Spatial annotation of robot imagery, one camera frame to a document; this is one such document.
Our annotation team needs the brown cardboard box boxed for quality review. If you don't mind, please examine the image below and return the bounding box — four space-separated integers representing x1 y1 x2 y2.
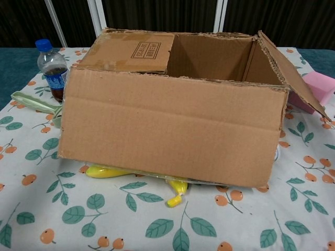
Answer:
58 28 332 189

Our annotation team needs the yellow banana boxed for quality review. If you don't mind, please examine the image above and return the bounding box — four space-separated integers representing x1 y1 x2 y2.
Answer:
86 164 189 209

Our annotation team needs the green lint roller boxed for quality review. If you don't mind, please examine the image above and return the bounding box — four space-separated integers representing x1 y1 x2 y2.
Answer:
10 91 64 129

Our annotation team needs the cola bottle blue cap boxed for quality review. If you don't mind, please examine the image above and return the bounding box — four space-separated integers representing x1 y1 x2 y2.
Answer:
36 39 70 103

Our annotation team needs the thin grey frame post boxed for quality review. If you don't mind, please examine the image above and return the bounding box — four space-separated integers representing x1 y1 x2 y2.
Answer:
43 0 68 48

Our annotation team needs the floral leaf print tablecloth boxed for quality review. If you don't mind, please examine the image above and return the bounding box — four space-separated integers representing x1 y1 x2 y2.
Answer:
0 47 335 251

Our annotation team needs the pink foam cube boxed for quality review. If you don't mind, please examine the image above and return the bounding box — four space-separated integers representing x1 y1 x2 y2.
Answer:
287 72 335 115

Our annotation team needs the wide white frame post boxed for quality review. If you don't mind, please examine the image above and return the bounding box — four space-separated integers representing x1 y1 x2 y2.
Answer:
87 0 108 35
213 0 229 34

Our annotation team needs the teal table cover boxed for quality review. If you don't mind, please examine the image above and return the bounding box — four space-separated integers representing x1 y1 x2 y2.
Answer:
0 47 335 111

